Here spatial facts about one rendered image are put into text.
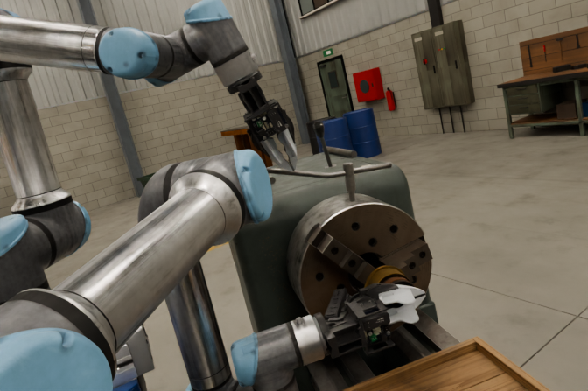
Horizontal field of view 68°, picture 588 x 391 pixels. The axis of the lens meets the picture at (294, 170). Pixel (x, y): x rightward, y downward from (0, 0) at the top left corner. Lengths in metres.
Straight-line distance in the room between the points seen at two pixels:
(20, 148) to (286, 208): 0.58
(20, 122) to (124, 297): 0.65
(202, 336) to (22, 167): 0.51
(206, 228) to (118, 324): 0.18
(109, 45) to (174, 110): 10.55
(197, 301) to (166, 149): 10.41
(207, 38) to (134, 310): 0.51
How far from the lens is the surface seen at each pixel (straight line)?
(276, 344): 0.77
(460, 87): 8.62
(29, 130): 1.04
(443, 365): 1.04
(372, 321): 0.78
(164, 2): 11.83
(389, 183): 1.15
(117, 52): 0.72
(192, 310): 0.80
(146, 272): 0.48
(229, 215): 0.61
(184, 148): 11.28
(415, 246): 1.00
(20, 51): 0.84
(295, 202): 1.08
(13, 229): 0.95
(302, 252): 0.94
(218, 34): 0.81
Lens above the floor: 1.50
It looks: 10 degrees down
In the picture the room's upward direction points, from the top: 14 degrees counter-clockwise
